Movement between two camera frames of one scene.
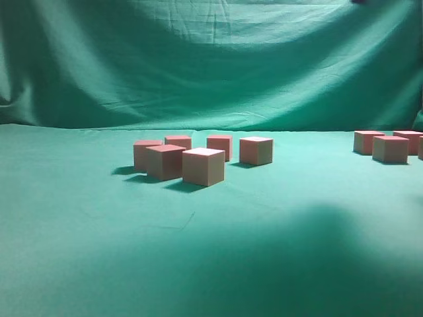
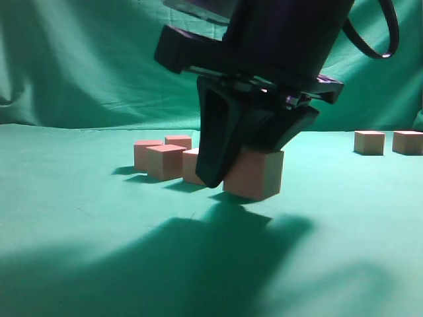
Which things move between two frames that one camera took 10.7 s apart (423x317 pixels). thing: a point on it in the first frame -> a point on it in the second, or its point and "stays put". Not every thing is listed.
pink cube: [420, 148] -> [256, 174]
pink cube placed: [181, 140] stays put
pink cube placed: [164, 162] stays put
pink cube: [140, 154] stays put
